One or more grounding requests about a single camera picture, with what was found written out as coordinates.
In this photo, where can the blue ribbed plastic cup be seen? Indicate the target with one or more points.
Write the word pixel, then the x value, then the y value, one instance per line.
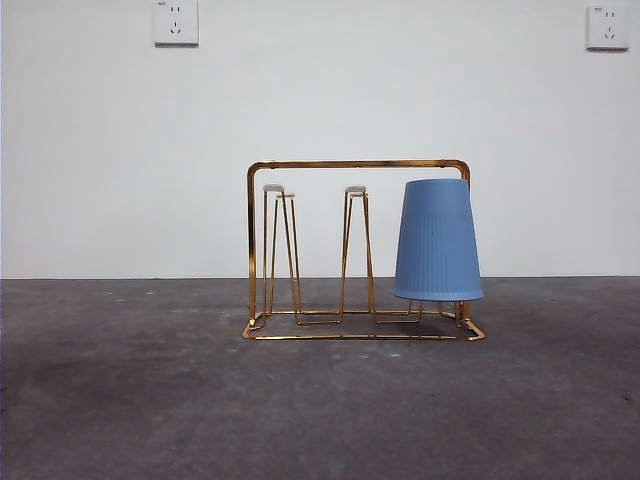
pixel 437 240

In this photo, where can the white wall socket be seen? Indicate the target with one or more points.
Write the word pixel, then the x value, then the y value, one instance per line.
pixel 608 27
pixel 175 22

